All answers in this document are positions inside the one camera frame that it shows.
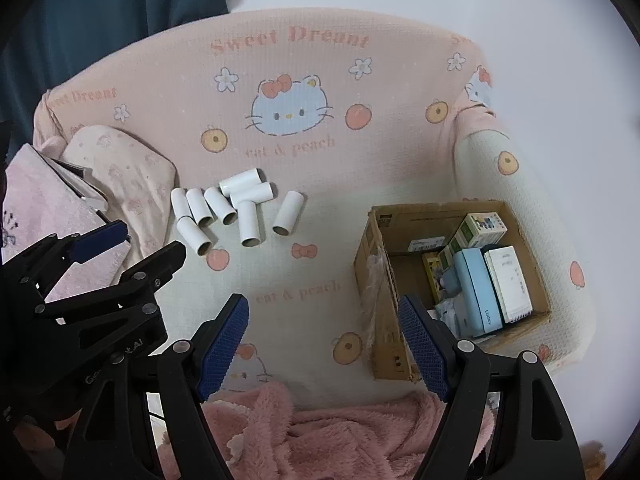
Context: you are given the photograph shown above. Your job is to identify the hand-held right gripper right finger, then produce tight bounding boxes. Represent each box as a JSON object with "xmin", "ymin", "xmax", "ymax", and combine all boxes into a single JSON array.
[{"xmin": 397, "ymin": 294, "xmax": 586, "ymax": 480}]

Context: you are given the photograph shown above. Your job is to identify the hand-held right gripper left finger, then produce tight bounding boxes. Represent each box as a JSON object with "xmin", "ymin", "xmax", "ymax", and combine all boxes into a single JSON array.
[{"xmin": 62, "ymin": 292, "xmax": 250, "ymax": 480}]

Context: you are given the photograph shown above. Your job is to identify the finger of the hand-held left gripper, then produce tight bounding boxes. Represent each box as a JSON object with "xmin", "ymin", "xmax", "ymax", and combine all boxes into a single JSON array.
[
  {"xmin": 0, "ymin": 220, "xmax": 128, "ymax": 306},
  {"xmin": 35, "ymin": 240, "xmax": 187, "ymax": 342}
]

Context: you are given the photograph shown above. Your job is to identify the pile of white tubes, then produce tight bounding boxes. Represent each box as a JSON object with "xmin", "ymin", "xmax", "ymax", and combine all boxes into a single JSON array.
[{"xmin": 170, "ymin": 167, "xmax": 306, "ymax": 256}]

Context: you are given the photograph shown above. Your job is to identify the brown cardboard box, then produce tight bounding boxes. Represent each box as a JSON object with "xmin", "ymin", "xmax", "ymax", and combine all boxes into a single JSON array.
[{"xmin": 353, "ymin": 200, "xmax": 552, "ymax": 385}]

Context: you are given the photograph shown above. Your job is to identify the white printed packet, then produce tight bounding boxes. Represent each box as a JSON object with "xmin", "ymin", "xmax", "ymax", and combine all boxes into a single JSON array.
[{"xmin": 434, "ymin": 297, "xmax": 476, "ymax": 336}]

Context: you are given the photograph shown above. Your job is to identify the pink embroidered cloth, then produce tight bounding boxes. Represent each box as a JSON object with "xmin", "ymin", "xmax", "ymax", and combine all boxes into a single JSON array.
[{"xmin": 0, "ymin": 144, "xmax": 132, "ymax": 306}]

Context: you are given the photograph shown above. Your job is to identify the clear plastic film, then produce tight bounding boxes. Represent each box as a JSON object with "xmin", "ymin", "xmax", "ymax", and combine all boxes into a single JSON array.
[{"xmin": 362, "ymin": 252, "xmax": 396, "ymax": 351}]

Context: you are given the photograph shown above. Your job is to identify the yellow small box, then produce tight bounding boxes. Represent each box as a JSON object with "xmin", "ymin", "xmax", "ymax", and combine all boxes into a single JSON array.
[{"xmin": 422, "ymin": 251, "xmax": 453, "ymax": 306}]

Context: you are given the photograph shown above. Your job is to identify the light blue case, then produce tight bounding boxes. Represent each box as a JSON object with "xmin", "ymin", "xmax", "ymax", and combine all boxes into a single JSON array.
[{"xmin": 452, "ymin": 247, "xmax": 506, "ymax": 338}]

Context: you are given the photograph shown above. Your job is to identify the white flat box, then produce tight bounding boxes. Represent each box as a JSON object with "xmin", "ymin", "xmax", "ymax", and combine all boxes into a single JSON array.
[{"xmin": 484, "ymin": 246, "xmax": 533, "ymax": 325}]

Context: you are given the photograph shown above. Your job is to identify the pink fluffy blanket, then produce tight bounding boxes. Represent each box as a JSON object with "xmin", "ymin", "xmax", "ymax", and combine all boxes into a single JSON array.
[{"xmin": 150, "ymin": 382, "xmax": 496, "ymax": 480}]

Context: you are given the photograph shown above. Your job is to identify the green and white carton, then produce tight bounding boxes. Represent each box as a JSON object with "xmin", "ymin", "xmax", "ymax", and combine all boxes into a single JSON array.
[{"xmin": 452, "ymin": 212, "xmax": 507, "ymax": 257}]

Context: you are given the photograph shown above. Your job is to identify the pink Hello Kitty blanket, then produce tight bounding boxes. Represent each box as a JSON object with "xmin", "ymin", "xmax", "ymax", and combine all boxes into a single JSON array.
[{"xmin": 32, "ymin": 7, "xmax": 598, "ymax": 411}]

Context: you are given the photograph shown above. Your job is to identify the teal curtain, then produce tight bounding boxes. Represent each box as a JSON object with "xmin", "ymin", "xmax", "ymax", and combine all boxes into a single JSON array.
[{"xmin": 0, "ymin": 0, "xmax": 236, "ymax": 126}]

